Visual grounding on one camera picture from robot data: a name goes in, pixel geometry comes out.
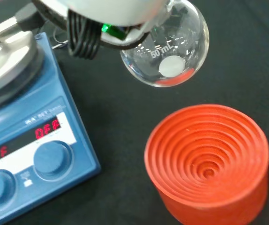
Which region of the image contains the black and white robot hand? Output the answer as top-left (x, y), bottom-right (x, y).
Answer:
top-left (30, 0), bottom-right (172, 60)

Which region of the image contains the heater with blue base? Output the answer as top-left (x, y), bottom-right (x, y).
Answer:
top-left (0, 16), bottom-right (102, 225)

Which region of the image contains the black bench cloth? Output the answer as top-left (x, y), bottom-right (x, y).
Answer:
top-left (0, 0), bottom-right (269, 225)

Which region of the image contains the orange ribbed flask ring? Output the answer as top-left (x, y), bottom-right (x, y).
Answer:
top-left (144, 104), bottom-right (269, 225)

